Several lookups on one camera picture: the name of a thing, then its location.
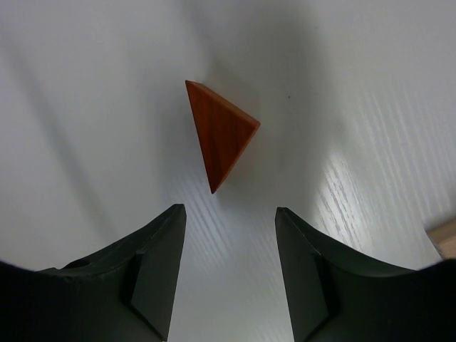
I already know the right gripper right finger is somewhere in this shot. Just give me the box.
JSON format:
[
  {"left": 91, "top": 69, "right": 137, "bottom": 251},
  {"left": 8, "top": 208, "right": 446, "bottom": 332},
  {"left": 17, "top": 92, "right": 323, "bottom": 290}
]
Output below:
[{"left": 275, "top": 207, "right": 455, "bottom": 341}]

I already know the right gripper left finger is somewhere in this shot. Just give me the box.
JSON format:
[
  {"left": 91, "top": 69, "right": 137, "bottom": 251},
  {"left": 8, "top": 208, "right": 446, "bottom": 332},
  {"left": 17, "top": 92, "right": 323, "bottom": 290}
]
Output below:
[{"left": 1, "top": 204, "right": 186, "bottom": 341}]

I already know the light wood plank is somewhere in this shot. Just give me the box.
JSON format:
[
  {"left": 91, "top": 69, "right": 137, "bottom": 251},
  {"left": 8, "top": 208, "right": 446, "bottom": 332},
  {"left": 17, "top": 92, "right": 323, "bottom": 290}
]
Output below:
[{"left": 427, "top": 218, "right": 456, "bottom": 259}]

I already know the red-brown triangle block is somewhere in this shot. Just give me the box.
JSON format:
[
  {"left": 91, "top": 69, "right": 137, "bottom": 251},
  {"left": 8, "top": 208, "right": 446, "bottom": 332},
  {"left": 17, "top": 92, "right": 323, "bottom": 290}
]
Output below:
[{"left": 185, "top": 80, "right": 260, "bottom": 194}]

